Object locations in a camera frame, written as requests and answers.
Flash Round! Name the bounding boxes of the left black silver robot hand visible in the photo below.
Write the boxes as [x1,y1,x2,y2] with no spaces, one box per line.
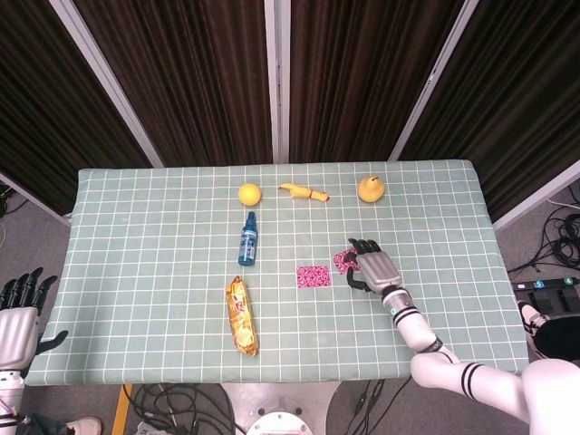
[0,266,69,372]

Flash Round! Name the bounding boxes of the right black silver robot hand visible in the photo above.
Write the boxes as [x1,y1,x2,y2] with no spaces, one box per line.
[345,237,402,296]

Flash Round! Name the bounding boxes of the pink patterned sponge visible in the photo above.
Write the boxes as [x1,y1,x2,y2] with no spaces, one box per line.
[296,265,333,289]
[333,247,362,276]

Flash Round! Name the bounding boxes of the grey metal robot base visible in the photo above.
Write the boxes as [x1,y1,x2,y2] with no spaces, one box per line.
[220,382,341,435]

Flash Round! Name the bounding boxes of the yellow pear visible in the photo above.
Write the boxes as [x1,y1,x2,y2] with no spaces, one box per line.
[357,175,386,204]

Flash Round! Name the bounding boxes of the yellow rubber chicken toy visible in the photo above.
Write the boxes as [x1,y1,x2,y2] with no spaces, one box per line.
[277,182,331,203]

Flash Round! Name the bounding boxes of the yellow floor tape strip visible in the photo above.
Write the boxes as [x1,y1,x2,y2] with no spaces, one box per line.
[111,383,134,435]

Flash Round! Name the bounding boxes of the blue spray bottle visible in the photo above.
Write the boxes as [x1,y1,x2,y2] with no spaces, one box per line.
[237,210,259,266]

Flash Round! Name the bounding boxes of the gold snack packet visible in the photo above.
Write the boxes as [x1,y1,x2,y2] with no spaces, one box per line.
[225,275,260,358]

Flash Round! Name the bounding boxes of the green checkered tablecloth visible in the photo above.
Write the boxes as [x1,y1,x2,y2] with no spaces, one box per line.
[23,158,531,387]

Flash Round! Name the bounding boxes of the yellow lemon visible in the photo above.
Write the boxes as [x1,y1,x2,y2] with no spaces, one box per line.
[237,182,263,208]

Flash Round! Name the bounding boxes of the dark brown curtain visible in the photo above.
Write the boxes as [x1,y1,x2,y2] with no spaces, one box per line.
[401,0,580,222]
[0,0,153,217]
[72,0,273,167]
[289,0,467,162]

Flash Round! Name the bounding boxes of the black trouser leg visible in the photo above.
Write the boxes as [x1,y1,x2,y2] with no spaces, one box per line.
[533,311,580,363]

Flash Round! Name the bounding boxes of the black cable with connector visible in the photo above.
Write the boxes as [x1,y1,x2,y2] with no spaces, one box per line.
[343,379,411,435]

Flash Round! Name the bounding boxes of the white partition frame post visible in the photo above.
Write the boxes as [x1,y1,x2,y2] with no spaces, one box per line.
[48,0,164,168]
[264,0,292,164]
[0,170,73,224]
[388,0,480,162]
[491,170,580,231]

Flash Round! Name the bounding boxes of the white shoe black straps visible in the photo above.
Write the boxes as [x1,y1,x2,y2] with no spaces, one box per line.
[518,303,552,337]

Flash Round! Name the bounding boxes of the black cable bundle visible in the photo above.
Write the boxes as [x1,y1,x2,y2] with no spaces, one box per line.
[507,186,580,274]
[121,383,237,435]

